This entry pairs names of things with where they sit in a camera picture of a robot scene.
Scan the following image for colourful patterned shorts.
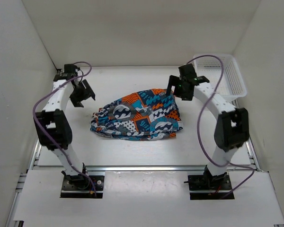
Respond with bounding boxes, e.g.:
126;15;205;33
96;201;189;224
90;88;183;141

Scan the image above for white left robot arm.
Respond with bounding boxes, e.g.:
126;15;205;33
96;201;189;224
33;73;95;190

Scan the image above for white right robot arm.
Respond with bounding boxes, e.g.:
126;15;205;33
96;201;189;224
167;75;249;189

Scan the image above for white plastic mesh basket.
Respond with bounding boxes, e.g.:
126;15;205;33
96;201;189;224
193;53;247;102

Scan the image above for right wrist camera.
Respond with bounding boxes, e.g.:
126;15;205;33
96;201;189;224
178;63;197;81

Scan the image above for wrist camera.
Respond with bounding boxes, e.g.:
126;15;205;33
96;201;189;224
53;64;80;82
178;63;197;81

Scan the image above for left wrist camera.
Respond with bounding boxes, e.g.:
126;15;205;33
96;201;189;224
53;64;80;82

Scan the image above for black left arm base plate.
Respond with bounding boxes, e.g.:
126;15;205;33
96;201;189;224
60;171;105;199

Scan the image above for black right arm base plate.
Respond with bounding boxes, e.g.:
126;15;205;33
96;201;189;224
184;175;234;200

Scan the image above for aluminium frame rail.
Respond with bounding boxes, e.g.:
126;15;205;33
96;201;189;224
4;68;284;227

